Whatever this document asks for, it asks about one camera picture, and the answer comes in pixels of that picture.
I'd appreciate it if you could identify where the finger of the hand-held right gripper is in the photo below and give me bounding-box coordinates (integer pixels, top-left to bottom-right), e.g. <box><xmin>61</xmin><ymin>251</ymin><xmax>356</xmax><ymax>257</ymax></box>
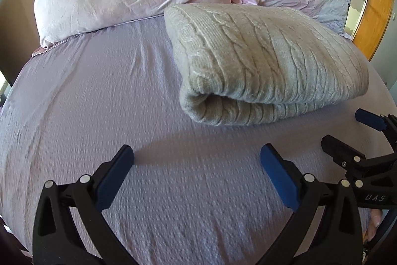
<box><xmin>355</xmin><ymin>108</ymin><xmax>397</xmax><ymax>157</ymax></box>
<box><xmin>321</xmin><ymin>135</ymin><xmax>373</xmax><ymax>182</ymax></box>

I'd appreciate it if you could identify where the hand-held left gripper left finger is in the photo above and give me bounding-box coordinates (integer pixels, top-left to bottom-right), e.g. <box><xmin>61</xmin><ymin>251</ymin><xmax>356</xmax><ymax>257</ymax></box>
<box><xmin>33</xmin><ymin>145</ymin><xmax>134</xmax><ymax>265</ymax></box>

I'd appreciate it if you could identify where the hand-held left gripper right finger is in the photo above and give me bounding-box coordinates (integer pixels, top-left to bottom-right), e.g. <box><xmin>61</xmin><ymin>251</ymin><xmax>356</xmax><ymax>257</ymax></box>
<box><xmin>260</xmin><ymin>143</ymin><xmax>363</xmax><ymax>265</ymax></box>

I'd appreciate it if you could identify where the person's right hand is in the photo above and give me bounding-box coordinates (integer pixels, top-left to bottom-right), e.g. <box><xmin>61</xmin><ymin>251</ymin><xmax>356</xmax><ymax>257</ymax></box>
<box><xmin>364</xmin><ymin>209</ymin><xmax>384</xmax><ymax>249</ymax></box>

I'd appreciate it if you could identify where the purple bed sheet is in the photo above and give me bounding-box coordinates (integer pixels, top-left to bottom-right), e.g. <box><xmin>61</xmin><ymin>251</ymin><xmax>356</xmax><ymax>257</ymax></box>
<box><xmin>0</xmin><ymin>14</ymin><xmax>397</xmax><ymax>265</ymax></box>

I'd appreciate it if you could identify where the wooden wardrobe with mirror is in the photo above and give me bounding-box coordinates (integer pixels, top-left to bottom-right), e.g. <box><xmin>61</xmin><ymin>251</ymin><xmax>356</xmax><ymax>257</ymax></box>
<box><xmin>343</xmin><ymin>0</ymin><xmax>397</xmax><ymax>58</ymax></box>

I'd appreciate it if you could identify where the grey cable knit sweater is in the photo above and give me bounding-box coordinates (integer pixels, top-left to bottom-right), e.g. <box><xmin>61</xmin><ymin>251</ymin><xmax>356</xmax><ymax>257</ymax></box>
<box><xmin>164</xmin><ymin>3</ymin><xmax>370</xmax><ymax>126</ymax></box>

